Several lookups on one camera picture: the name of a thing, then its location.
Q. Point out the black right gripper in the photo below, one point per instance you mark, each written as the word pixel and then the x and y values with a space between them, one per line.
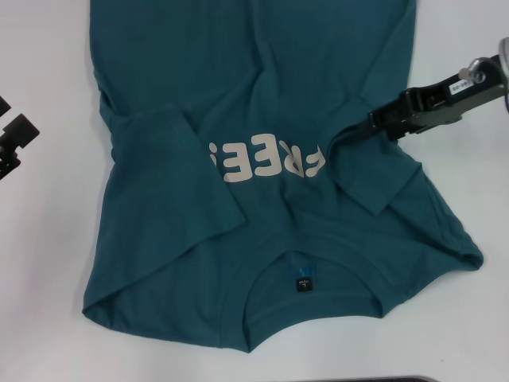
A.
pixel 437 103

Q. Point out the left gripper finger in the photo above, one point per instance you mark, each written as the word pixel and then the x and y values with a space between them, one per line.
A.
pixel 22 133
pixel 3 105

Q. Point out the teal t-shirt with beige letters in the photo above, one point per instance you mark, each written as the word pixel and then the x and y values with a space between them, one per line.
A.
pixel 278 59

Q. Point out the silver elbow plug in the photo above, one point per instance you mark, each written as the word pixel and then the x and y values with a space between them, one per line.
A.
pixel 473 67

